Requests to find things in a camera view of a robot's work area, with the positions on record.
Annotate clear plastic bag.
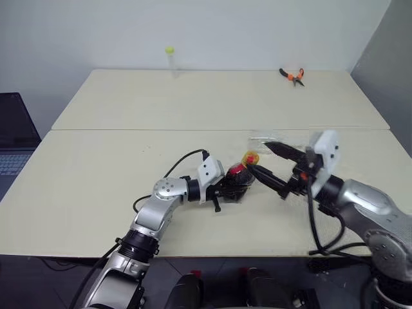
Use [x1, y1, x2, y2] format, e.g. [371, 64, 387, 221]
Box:
[246, 129, 308, 158]

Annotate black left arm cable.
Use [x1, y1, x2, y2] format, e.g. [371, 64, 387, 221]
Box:
[133, 148, 210, 223]

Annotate dark rounded shape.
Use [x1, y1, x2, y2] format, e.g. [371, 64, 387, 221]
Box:
[172, 271, 205, 309]
[238, 267, 319, 309]

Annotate orange black pliers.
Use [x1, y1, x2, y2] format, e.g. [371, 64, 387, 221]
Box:
[278, 67, 306, 88]

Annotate dark open laptop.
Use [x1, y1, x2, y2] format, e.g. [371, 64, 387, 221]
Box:
[0, 92, 42, 202]

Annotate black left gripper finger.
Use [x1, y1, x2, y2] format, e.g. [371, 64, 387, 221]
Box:
[220, 188, 249, 205]
[221, 167, 239, 187]

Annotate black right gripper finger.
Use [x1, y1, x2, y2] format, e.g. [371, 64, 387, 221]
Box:
[247, 164, 290, 200]
[265, 140, 307, 164]

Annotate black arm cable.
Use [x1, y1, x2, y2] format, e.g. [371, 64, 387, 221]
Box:
[133, 148, 210, 223]
[304, 154, 374, 258]

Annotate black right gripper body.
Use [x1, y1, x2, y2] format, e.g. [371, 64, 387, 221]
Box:
[281, 146, 323, 200]

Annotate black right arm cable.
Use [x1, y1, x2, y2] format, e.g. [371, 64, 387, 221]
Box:
[304, 154, 374, 258]

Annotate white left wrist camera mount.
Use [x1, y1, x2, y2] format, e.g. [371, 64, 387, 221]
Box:
[196, 155, 225, 204]

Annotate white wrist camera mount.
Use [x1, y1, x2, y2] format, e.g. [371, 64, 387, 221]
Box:
[305, 129, 341, 198]
[196, 155, 225, 204]

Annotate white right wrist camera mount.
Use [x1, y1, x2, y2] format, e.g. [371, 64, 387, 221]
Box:
[305, 129, 341, 198]

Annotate clear tube with green ball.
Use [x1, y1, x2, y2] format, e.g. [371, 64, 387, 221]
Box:
[164, 46, 181, 80]

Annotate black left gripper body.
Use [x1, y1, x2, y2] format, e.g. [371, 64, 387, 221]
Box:
[204, 178, 231, 214]

